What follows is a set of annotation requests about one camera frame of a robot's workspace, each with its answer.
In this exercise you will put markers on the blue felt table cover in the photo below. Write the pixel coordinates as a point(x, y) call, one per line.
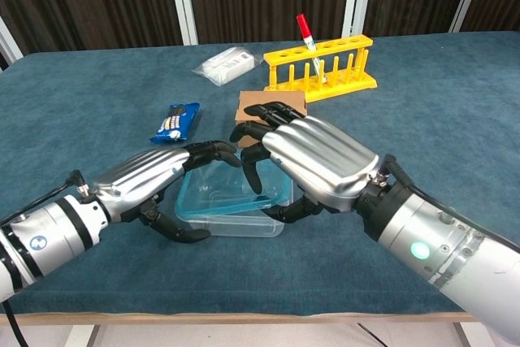
point(426, 119)

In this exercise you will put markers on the clear plastic food container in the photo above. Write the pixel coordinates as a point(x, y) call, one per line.
point(243, 227)

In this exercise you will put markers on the red-capped test tube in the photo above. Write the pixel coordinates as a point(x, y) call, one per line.
point(302, 26)

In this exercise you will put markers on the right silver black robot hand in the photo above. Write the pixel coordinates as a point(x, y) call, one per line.
point(321, 156)

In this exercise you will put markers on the translucent blue plastic container lid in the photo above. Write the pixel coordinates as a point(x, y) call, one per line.
point(227, 196)

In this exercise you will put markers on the yellow test tube rack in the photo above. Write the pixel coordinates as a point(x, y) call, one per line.
point(349, 85)

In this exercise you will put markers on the blue cookie packet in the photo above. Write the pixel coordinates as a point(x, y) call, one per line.
point(174, 123)

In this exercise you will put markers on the small brown cardboard box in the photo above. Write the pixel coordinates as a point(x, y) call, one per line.
point(248, 99)

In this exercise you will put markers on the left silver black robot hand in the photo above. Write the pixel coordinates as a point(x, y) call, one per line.
point(138, 176)

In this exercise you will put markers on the white packet in clear bag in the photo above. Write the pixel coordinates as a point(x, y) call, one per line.
point(227, 64)

